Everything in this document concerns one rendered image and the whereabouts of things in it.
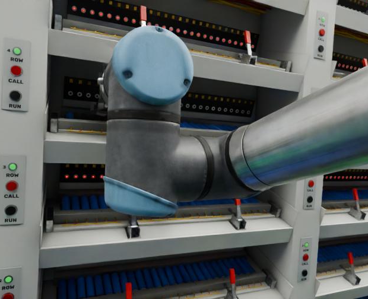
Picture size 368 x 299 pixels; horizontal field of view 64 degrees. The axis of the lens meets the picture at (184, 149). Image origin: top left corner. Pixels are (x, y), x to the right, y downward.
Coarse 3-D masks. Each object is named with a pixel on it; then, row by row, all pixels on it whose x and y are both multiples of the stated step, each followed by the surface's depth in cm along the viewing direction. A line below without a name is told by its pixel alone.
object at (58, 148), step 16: (48, 112) 61; (192, 112) 83; (48, 128) 60; (48, 144) 54; (64, 144) 55; (80, 144) 56; (96, 144) 57; (48, 160) 55; (64, 160) 56; (80, 160) 57; (96, 160) 58
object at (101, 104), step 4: (104, 68) 52; (100, 72) 56; (100, 76) 56; (100, 92) 53; (100, 96) 53; (100, 100) 54; (100, 104) 53; (104, 104) 52; (100, 108) 53; (104, 108) 52; (100, 112) 55; (104, 112) 55
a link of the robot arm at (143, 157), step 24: (120, 120) 33; (144, 120) 32; (168, 120) 34; (120, 144) 33; (144, 144) 32; (168, 144) 34; (192, 144) 37; (120, 168) 33; (144, 168) 32; (168, 168) 34; (192, 168) 36; (120, 192) 33; (144, 192) 32; (168, 192) 34; (192, 192) 37; (144, 216) 33
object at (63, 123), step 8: (64, 120) 59; (72, 120) 60; (80, 120) 61; (88, 120) 62; (64, 128) 59; (72, 128) 60; (80, 128) 61; (88, 128) 61; (96, 128) 62; (104, 128) 62; (184, 128) 70; (192, 128) 72; (208, 136) 72; (216, 136) 73
